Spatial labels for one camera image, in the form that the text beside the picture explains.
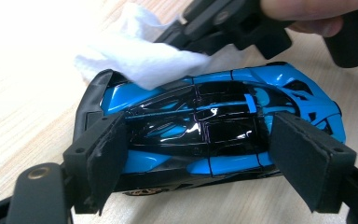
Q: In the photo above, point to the white wet wipe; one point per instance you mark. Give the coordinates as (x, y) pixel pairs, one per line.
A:
(143, 59)

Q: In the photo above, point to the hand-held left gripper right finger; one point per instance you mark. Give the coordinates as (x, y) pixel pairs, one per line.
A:
(307, 155)

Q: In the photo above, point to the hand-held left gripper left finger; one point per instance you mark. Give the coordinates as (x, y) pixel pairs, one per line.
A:
(99, 155)

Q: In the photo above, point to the blue and black toy car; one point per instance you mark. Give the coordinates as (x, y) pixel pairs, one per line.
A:
(217, 124)

